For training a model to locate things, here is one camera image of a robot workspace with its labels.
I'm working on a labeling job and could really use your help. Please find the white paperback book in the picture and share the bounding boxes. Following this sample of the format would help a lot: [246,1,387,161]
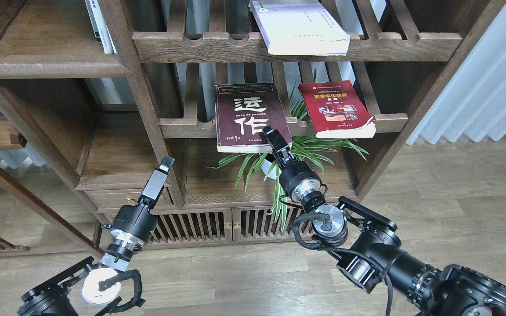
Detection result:
[249,0,350,56]

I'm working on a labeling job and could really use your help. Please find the white plant pot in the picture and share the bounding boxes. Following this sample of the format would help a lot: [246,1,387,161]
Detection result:
[261,153,279,180]

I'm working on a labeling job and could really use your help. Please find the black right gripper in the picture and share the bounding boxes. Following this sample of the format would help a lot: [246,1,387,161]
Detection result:
[263,126,326,203]

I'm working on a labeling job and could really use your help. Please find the maroon book white characters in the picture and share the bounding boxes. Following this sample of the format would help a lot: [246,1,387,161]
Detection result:
[214,83,293,153]

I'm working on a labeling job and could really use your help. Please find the green spider plant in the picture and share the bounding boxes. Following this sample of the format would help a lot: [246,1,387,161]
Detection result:
[209,81,369,233]

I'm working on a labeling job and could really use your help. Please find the red book with photo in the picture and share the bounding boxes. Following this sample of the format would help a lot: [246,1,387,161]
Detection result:
[299,80,377,139]

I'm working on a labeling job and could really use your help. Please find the dark wooden bookshelf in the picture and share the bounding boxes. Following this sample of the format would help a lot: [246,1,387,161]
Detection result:
[0,0,506,247]

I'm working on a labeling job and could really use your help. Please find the white curtain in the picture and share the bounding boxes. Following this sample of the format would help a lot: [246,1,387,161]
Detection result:
[406,4,506,145]

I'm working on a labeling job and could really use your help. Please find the upright white books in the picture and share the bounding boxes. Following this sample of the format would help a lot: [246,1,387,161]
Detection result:
[86,0,117,54]

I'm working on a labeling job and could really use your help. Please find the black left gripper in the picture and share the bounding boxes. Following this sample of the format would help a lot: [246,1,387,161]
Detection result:
[107,155,175,251]

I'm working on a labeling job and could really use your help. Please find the wooden side furniture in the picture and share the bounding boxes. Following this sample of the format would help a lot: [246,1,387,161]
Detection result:
[0,112,104,256]

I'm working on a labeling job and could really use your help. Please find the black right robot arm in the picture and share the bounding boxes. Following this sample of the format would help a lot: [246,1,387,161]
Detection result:
[263,126,506,316]

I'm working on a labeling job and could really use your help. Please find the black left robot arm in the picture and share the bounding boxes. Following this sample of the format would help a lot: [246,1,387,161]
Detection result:
[17,156,174,316]

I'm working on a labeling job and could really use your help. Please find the brass drawer knob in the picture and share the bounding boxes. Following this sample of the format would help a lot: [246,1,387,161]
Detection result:
[126,196,138,206]

